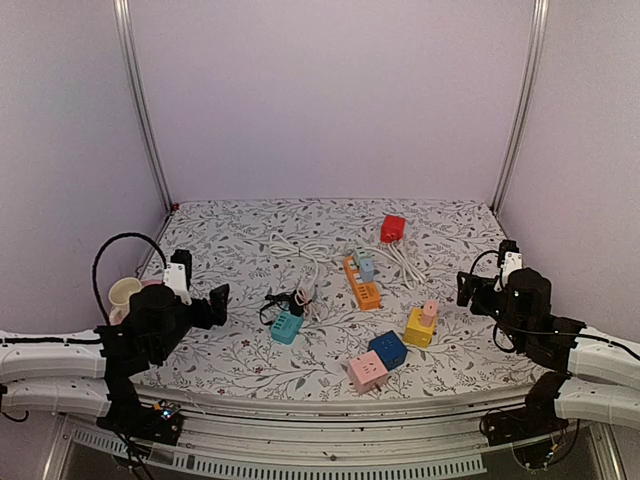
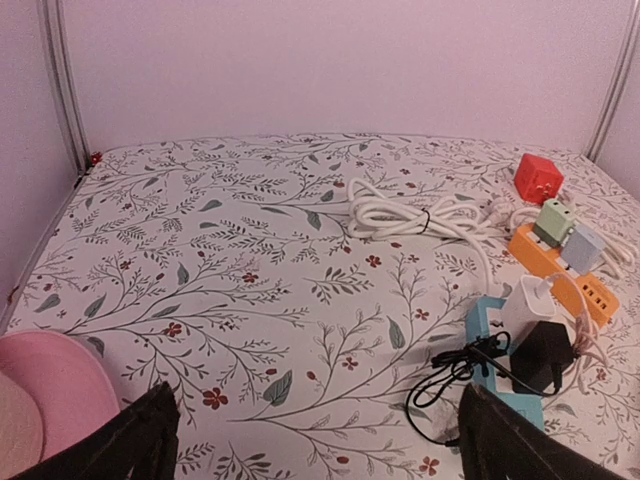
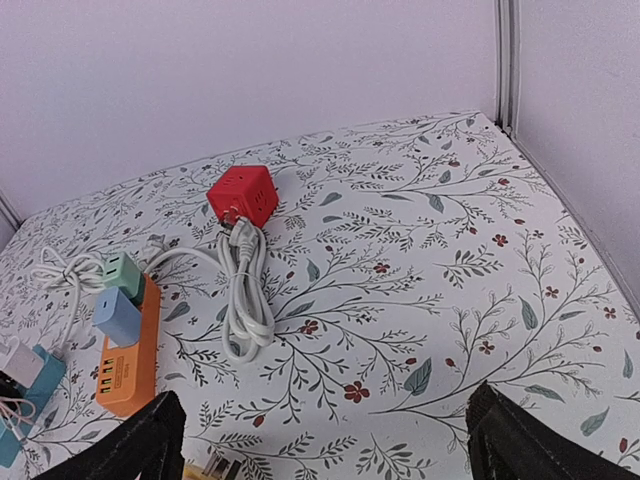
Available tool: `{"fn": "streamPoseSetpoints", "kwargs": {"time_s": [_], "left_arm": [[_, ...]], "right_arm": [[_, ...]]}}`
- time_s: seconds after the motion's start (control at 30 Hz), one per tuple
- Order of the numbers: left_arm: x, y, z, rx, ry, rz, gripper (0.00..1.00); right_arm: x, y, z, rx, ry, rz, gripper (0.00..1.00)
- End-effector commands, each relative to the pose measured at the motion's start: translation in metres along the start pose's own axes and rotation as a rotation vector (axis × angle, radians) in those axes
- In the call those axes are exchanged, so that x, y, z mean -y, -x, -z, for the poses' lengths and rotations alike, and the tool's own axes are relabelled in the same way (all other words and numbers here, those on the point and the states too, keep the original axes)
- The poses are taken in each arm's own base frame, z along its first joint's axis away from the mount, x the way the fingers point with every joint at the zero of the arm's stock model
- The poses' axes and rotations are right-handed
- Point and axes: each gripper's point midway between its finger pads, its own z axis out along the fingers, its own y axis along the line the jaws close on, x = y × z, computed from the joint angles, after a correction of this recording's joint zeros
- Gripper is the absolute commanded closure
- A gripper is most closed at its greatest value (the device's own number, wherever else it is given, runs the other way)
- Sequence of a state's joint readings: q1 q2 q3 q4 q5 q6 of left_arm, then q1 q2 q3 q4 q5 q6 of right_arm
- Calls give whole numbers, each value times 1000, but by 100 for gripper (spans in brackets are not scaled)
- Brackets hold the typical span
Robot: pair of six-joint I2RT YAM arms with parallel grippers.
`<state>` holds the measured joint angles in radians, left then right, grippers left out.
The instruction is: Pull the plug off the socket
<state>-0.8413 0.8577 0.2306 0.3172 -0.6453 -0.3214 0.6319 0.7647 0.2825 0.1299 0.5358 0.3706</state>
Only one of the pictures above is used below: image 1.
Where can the light blue plug adapter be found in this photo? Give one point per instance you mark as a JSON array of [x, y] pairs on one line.
[[366, 270]]

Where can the aluminium frame post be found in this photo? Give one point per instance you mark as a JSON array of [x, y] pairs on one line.
[[124, 26], [532, 63]]

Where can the cream plastic cup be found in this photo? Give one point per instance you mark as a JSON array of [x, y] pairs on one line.
[[119, 298]]

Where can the blue cube socket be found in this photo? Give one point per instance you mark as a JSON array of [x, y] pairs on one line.
[[390, 349]]

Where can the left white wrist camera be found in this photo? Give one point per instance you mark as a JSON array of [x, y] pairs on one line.
[[177, 275]]

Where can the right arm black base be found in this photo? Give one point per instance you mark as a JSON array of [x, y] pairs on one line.
[[525, 425]]

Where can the right aluminium frame post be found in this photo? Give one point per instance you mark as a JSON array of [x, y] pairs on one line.
[[532, 63]]

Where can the front aluminium rail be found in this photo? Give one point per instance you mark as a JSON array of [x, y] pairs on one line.
[[424, 438]]

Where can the yellow cube socket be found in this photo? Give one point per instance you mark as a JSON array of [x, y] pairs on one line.
[[415, 334]]

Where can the floral patterned table mat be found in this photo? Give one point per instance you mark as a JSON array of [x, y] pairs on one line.
[[262, 247]]

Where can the teal USB charger socket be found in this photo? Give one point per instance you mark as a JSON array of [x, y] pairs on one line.
[[286, 327]]

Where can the pink cube socket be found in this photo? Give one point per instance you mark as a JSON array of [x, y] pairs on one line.
[[367, 372]]

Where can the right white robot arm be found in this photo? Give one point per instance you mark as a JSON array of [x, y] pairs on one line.
[[590, 375]]

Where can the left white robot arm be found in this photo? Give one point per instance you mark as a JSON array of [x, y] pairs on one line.
[[90, 371]]

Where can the red cube socket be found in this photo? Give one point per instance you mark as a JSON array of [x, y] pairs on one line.
[[392, 229]]

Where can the black plug with cable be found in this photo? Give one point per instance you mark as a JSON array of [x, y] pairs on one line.
[[284, 301]]

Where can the pink plate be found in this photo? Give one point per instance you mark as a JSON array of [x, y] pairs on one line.
[[151, 283]]

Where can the orange power strip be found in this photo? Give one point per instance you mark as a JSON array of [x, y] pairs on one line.
[[366, 294]]

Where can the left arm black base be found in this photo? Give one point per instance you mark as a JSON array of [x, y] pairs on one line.
[[160, 425]]

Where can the pink plug adapter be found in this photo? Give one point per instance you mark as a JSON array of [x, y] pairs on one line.
[[429, 313]]

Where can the green plug adapter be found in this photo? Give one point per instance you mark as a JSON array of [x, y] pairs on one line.
[[360, 254]]

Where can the left aluminium frame post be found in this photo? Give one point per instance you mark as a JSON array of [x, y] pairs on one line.
[[124, 26]]

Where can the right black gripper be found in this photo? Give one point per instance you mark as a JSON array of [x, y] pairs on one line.
[[467, 291]]

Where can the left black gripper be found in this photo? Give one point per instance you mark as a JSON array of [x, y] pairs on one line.
[[218, 306]]

